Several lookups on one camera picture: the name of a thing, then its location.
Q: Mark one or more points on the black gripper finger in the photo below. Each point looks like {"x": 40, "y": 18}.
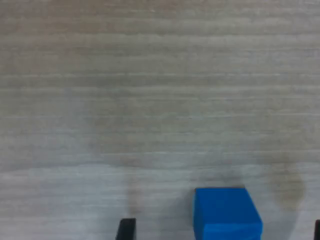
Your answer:
{"x": 126, "y": 230}
{"x": 317, "y": 231}

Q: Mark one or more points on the blue cube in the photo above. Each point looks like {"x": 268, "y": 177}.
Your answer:
{"x": 225, "y": 212}

